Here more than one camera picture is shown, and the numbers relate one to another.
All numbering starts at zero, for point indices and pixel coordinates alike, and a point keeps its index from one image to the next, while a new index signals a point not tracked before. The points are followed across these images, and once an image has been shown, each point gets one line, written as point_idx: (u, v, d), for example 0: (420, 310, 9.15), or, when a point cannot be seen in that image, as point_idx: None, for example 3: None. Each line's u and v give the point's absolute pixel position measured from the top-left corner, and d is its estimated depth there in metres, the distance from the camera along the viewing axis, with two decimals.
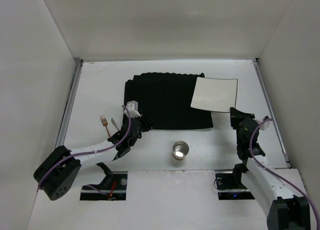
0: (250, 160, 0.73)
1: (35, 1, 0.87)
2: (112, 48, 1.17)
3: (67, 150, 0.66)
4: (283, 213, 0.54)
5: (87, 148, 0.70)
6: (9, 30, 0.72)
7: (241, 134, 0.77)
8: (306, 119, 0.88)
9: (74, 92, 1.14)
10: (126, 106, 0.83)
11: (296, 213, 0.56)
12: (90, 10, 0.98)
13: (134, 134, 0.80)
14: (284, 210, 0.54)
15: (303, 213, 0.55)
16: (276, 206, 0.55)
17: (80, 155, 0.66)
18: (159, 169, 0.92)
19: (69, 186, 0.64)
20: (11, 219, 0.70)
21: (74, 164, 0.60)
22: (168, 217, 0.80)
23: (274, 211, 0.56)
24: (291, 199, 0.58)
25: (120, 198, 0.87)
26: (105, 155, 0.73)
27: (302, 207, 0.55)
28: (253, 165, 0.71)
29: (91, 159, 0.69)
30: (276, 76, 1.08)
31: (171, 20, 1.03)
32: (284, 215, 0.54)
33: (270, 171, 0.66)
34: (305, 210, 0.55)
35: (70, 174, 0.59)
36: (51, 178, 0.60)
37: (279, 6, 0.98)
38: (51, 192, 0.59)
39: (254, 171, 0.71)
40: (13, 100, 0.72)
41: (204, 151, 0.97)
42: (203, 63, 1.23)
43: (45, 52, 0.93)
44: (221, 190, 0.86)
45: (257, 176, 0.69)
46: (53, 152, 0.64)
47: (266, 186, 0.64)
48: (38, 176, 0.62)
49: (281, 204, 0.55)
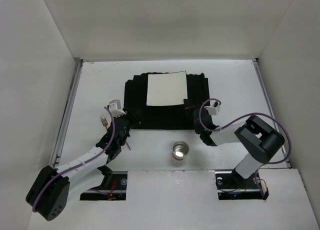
0: (212, 136, 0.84)
1: (35, 2, 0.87)
2: (112, 48, 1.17)
3: (53, 169, 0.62)
4: (249, 135, 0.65)
5: (74, 161, 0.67)
6: (9, 30, 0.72)
7: (197, 124, 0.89)
8: (306, 119, 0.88)
9: (74, 92, 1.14)
10: (108, 107, 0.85)
11: (259, 129, 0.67)
12: (90, 11, 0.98)
13: (121, 134, 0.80)
14: (246, 132, 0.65)
15: (260, 124, 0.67)
16: (241, 134, 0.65)
17: (67, 171, 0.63)
18: (159, 169, 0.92)
19: (64, 204, 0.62)
20: (11, 219, 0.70)
21: (63, 182, 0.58)
22: (168, 217, 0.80)
23: (245, 141, 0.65)
24: (247, 123, 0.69)
25: (120, 198, 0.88)
26: (95, 163, 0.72)
27: (255, 121, 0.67)
28: (216, 136, 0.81)
29: (80, 172, 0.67)
30: (276, 75, 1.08)
31: (171, 20, 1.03)
32: (250, 134, 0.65)
33: (225, 126, 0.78)
34: (258, 120, 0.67)
35: (61, 193, 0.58)
36: (43, 201, 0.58)
37: (279, 6, 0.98)
38: (46, 214, 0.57)
39: (222, 139, 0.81)
40: (13, 101, 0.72)
41: (205, 151, 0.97)
42: (203, 62, 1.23)
43: (45, 53, 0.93)
44: (221, 190, 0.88)
45: (224, 139, 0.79)
46: (40, 173, 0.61)
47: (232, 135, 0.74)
48: (31, 200, 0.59)
49: (241, 130, 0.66)
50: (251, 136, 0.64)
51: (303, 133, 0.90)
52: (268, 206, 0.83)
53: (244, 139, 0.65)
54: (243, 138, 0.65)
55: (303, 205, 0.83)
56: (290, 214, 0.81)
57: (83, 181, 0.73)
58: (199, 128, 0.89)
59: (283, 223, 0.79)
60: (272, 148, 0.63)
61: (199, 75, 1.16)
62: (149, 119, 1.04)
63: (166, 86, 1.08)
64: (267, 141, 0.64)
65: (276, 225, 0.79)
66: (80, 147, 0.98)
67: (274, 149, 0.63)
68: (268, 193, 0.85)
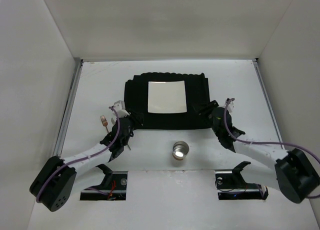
0: (236, 143, 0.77)
1: (35, 2, 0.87)
2: (112, 48, 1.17)
3: (60, 160, 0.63)
4: (291, 174, 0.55)
5: (80, 155, 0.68)
6: (9, 30, 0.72)
7: (218, 125, 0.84)
8: (306, 119, 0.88)
9: (74, 92, 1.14)
10: (113, 107, 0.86)
11: (299, 166, 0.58)
12: (90, 11, 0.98)
13: (125, 133, 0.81)
14: (288, 169, 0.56)
15: (303, 161, 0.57)
16: (281, 169, 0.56)
17: (74, 162, 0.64)
18: (159, 169, 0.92)
19: (68, 196, 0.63)
20: (11, 220, 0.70)
21: (69, 172, 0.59)
22: (168, 217, 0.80)
23: (280, 174, 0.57)
24: (288, 155, 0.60)
25: (120, 198, 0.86)
26: (99, 159, 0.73)
27: (298, 156, 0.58)
28: (241, 145, 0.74)
29: (86, 165, 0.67)
30: (276, 75, 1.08)
31: (171, 20, 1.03)
32: (291, 173, 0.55)
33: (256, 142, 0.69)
34: (303, 157, 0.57)
35: (67, 183, 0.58)
36: (48, 191, 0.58)
37: (280, 6, 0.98)
38: (51, 204, 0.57)
39: (246, 151, 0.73)
40: (13, 100, 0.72)
41: (206, 151, 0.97)
42: (203, 62, 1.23)
43: (46, 53, 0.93)
44: (221, 190, 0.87)
45: (250, 154, 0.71)
46: (47, 163, 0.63)
47: (263, 158, 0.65)
48: (35, 190, 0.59)
49: (282, 165, 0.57)
50: (292, 175, 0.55)
51: (304, 133, 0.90)
52: (268, 206, 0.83)
53: (281, 173, 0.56)
54: (280, 171, 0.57)
55: (303, 205, 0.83)
56: (290, 214, 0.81)
57: (85, 178, 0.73)
58: (221, 128, 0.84)
59: (283, 223, 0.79)
60: (307, 188, 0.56)
61: (199, 76, 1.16)
62: (150, 119, 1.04)
63: (166, 88, 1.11)
64: (304, 182, 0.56)
65: (276, 225, 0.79)
66: (80, 147, 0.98)
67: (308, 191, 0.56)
68: (267, 193, 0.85)
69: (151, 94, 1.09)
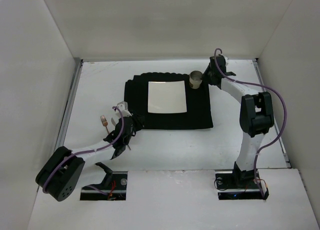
0: (223, 81, 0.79)
1: (34, 1, 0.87)
2: (111, 48, 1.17)
3: (68, 150, 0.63)
4: (250, 106, 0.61)
5: (86, 148, 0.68)
6: (9, 30, 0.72)
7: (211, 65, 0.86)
8: (306, 119, 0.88)
9: (74, 91, 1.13)
10: (117, 107, 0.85)
11: (263, 106, 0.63)
12: (90, 11, 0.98)
13: (128, 132, 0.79)
14: (250, 102, 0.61)
15: (268, 103, 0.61)
16: (243, 98, 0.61)
17: (82, 153, 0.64)
18: (159, 169, 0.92)
19: (74, 186, 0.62)
20: (11, 220, 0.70)
21: (78, 162, 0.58)
22: (167, 217, 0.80)
23: (244, 106, 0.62)
24: (257, 96, 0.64)
25: (120, 198, 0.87)
26: (104, 154, 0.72)
27: (266, 98, 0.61)
28: (226, 82, 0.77)
29: (91, 158, 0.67)
30: (276, 75, 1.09)
31: (171, 19, 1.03)
32: (252, 106, 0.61)
33: (239, 81, 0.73)
34: (268, 99, 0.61)
35: (75, 172, 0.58)
36: (54, 180, 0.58)
37: (279, 6, 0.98)
38: (58, 194, 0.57)
39: (229, 90, 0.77)
40: (13, 101, 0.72)
41: (205, 150, 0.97)
42: (202, 62, 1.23)
43: (45, 52, 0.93)
44: (221, 190, 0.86)
45: (231, 91, 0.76)
46: (54, 153, 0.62)
47: (238, 94, 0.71)
48: (42, 179, 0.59)
49: (248, 97, 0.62)
50: (252, 108, 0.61)
51: (303, 132, 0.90)
52: (268, 206, 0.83)
53: (242, 103, 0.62)
54: (243, 102, 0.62)
55: (304, 205, 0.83)
56: (290, 214, 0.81)
57: (86, 174, 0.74)
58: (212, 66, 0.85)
59: (283, 223, 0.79)
60: (260, 125, 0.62)
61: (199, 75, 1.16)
62: (150, 120, 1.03)
63: (166, 88, 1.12)
64: (259, 117, 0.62)
65: (276, 225, 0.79)
66: (80, 146, 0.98)
67: (260, 126, 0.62)
68: (268, 193, 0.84)
69: (151, 94, 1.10)
